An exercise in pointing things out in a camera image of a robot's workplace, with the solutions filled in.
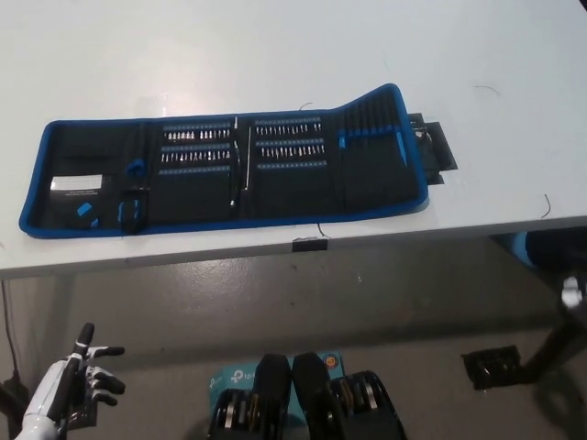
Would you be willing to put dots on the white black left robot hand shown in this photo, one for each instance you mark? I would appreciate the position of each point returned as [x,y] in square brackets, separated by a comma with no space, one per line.
[55,380]

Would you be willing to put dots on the blue black toolkit roll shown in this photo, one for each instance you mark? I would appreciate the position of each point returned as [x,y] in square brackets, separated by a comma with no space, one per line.
[284,192]

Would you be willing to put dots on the blue triangular pick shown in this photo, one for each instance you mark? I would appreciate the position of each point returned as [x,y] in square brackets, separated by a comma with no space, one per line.
[85,209]

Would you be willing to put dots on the teal tp-link box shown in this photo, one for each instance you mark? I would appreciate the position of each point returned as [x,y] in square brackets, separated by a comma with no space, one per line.
[229,380]

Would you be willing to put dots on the white label card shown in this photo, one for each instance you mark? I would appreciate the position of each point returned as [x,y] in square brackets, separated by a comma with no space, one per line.
[75,183]

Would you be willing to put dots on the blue suction cup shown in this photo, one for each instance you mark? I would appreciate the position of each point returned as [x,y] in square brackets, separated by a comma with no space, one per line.
[134,168]

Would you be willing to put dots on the silver extension bar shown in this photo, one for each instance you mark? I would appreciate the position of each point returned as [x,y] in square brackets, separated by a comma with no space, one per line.
[248,160]

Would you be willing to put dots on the short blue pry tool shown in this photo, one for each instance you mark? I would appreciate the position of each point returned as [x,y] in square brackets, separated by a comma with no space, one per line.
[342,139]

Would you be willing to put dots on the long blue spudger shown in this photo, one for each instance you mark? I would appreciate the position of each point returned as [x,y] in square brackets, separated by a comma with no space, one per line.
[400,142]

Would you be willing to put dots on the blue black office chair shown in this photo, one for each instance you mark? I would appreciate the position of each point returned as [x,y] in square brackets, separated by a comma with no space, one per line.
[550,249]

